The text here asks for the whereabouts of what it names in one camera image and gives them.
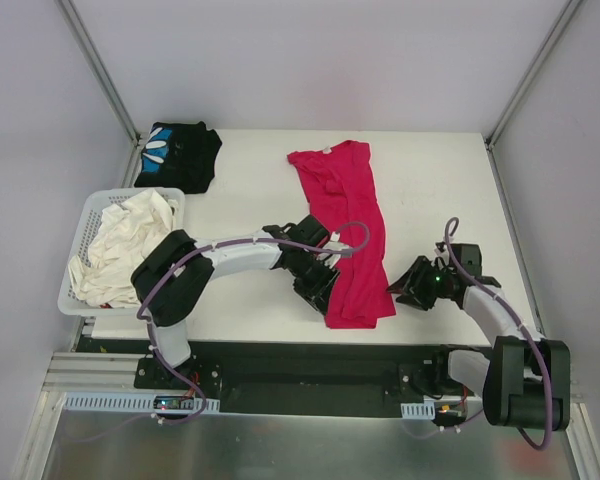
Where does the pink t shirt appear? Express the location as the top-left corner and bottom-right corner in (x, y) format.
(287, 140), (396, 329)

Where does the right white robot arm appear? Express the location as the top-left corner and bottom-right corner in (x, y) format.
(387, 243), (571, 431)

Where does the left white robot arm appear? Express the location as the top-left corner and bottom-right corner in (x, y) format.
(131, 215), (344, 389)

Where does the black folded t shirt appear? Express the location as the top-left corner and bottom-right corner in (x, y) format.
(134, 121), (222, 194)

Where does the cream t shirt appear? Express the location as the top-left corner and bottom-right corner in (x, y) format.
(67, 188), (179, 308)

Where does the white plastic laundry basket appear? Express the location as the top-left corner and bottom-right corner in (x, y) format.
(58, 187), (185, 317)

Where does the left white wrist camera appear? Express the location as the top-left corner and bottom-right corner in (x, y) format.
(321, 232), (351, 268)

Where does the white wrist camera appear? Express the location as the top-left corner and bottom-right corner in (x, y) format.
(434, 242), (449, 266)
(321, 232), (351, 268)

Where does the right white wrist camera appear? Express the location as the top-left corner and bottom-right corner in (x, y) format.
(434, 242), (449, 266)

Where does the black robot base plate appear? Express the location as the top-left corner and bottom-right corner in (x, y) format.
(132, 339), (491, 417)

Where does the right white cable duct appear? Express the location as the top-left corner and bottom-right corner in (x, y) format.
(400, 401), (436, 421)

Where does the white cable duct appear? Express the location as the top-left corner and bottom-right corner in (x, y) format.
(400, 401), (436, 421)
(64, 392), (220, 415)

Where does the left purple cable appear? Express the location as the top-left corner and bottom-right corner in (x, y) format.
(136, 221), (371, 426)

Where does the right aluminium frame post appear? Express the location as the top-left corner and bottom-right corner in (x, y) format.
(484, 0), (586, 152)

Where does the aluminium frame post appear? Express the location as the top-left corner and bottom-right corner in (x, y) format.
(484, 0), (586, 152)
(54, 0), (142, 147)

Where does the left white cable duct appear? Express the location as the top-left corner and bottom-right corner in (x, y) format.
(64, 392), (220, 415)

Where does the left aluminium frame post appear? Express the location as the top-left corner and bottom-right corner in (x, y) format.
(54, 0), (142, 147)

